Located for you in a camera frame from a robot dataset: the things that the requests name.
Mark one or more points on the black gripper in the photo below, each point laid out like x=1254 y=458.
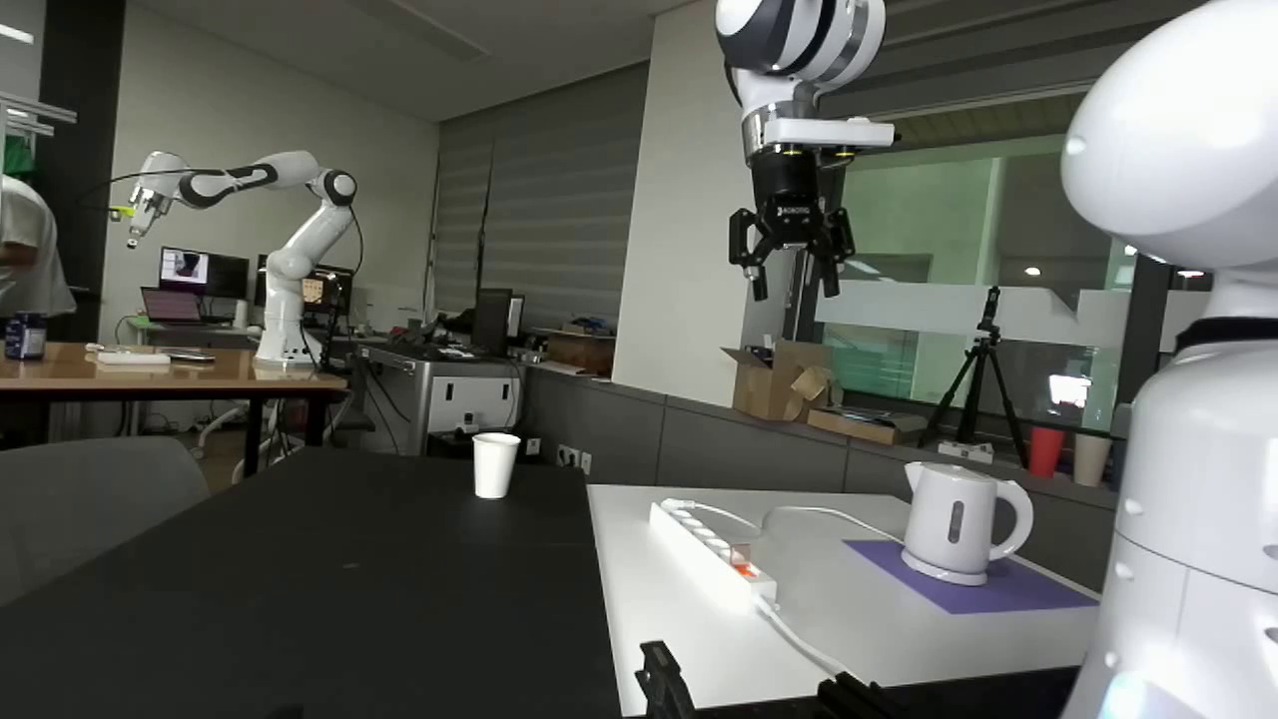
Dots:
x=797 y=200

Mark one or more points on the white electric kettle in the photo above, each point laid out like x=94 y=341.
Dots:
x=950 y=520

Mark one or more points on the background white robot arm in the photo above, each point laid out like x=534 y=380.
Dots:
x=165 y=180

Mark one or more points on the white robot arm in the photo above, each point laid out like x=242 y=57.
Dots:
x=1175 y=153

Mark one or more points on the cardboard box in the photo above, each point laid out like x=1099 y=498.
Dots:
x=778 y=380

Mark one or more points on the red cup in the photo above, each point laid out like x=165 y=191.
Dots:
x=1045 y=452

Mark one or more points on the white power strip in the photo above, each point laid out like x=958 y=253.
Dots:
x=704 y=554

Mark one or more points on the white paper cup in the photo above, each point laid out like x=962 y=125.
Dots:
x=491 y=460

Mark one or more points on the beige cup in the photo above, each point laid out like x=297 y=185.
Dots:
x=1093 y=460

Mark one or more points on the purple mat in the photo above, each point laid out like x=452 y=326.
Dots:
x=1005 y=589

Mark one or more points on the white metal cabinet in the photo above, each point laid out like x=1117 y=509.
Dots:
x=408 y=400

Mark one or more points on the computer monitor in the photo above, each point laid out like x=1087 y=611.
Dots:
x=203 y=275

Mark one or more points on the wooden desk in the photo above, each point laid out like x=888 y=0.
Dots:
x=229 y=372

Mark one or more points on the grey chair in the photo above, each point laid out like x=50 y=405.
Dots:
x=72 y=500

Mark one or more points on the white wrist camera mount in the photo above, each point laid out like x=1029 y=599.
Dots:
x=817 y=135

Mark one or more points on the black camera tripod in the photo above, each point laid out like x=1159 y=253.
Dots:
x=978 y=360

